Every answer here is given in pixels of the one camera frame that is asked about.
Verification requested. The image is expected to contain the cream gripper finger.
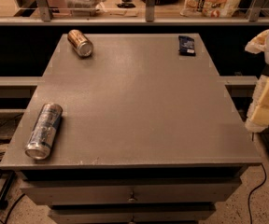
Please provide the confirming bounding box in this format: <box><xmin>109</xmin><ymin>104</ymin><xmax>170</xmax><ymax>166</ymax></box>
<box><xmin>246</xmin><ymin>75</ymin><xmax>269</xmax><ymax>133</ymax></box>
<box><xmin>245</xmin><ymin>30</ymin><xmax>269</xmax><ymax>54</ymax></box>

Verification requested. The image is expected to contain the blue rxbar blueberry wrapper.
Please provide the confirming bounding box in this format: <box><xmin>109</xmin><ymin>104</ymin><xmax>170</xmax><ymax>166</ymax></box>
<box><xmin>178</xmin><ymin>35</ymin><xmax>196</xmax><ymax>56</ymax></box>

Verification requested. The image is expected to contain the gold brown soda can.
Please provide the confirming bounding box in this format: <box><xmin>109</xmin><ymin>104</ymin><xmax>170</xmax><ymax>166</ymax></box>
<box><xmin>67</xmin><ymin>30</ymin><xmax>93</xmax><ymax>58</ymax></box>

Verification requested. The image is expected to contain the silver blue redbull can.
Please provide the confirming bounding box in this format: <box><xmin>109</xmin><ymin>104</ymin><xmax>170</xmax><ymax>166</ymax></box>
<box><xmin>25</xmin><ymin>103</ymin><xmax>63</xmax><ymax>160</ymax></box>

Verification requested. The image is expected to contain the colourful snack bag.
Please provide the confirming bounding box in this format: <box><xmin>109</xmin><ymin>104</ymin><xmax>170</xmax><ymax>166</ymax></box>
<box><xmin>180</xmin><ymin>0</ymin><xmax>241</xmax><ymax>18</ymax></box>

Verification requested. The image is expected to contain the grey drawer cabinet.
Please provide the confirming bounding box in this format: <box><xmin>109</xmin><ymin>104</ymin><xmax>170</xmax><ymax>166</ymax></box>
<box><xmin>1</xmin><ymin>35</ymin><xmax>261</xmax><ymax>224</ymax></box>

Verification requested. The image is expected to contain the round metal drawer knob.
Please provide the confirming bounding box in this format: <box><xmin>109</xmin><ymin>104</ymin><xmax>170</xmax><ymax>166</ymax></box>
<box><xmin>128</xmin><ymin>197</ymin><xmax>137</xmax><ymax>203</ymax></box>

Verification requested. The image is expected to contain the clear plastic container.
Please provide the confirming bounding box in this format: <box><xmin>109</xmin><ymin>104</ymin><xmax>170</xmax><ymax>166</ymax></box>
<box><xmin>65</xmin><ymin>0</ymin><xmax>103</xmax><ymax>16</ymax></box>

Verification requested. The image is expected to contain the grey metal shelf rail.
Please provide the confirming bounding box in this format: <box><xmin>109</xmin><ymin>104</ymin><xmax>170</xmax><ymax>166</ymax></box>
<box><xmin>0</xmin><ymin>0</ymin><xmax>269</xmax><ymax>26</ymax></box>

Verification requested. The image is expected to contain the black cable on floor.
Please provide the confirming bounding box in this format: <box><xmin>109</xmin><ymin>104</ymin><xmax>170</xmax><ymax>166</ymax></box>
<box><xmin>247</xmin><ymin>163</ymin><xmax>268</xmax><ymax>224</ymax></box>

